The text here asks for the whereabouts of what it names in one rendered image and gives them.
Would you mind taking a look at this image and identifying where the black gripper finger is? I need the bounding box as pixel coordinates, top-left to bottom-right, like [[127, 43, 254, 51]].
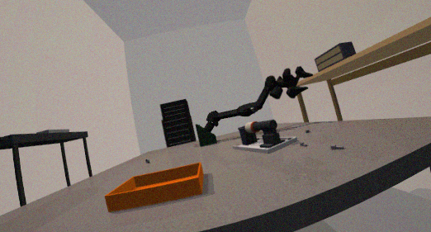
[[291, 86, 308, 96], [299, 69, 313, 78]]

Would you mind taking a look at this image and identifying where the orange open tray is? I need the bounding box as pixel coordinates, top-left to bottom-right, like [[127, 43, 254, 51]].
[[105, 163, 203, 212]]

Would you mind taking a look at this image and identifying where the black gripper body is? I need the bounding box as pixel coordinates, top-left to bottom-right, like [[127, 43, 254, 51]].
[[282, 66, 305, 98]]

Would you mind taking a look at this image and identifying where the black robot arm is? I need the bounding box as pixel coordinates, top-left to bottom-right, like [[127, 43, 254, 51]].
[[203, 68, 292, 133]]

